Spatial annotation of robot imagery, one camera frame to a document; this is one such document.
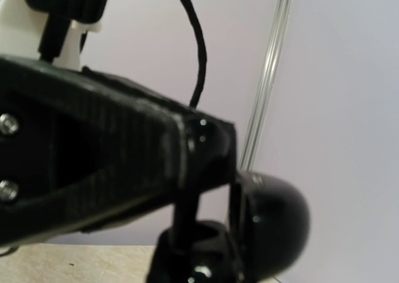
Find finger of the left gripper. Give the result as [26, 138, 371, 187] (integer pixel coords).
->
[1, 55, 236, 247]

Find black round charging case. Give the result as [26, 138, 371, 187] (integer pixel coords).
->
[146, 171, 310, 282]

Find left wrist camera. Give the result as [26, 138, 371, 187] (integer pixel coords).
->
[0, 0, 112, 69]

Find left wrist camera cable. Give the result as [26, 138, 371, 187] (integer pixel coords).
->
[173, 0, 209, 108]

